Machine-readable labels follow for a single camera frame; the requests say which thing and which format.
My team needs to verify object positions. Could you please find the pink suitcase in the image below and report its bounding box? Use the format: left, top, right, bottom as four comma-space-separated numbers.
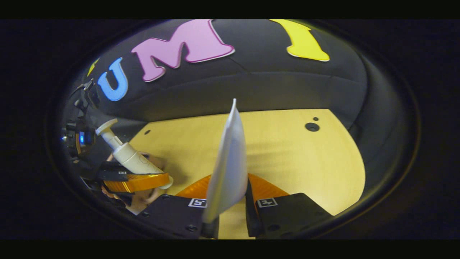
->
102, 152, 167, 216

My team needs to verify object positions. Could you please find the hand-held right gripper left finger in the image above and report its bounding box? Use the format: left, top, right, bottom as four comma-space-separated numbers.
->
138, 175, 220, 240

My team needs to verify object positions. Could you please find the white squeeze tube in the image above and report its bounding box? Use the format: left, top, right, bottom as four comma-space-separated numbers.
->
202, 98, 249, 224

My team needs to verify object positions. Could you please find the white pump bottle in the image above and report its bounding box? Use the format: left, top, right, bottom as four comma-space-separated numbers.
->
95, 119, 174, 190

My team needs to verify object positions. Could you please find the black backdrop cloth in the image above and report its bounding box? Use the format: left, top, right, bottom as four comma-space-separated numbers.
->
61, 19, 419, 202

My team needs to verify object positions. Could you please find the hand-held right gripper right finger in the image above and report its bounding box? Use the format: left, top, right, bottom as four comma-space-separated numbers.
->
245, 173, 333, 238

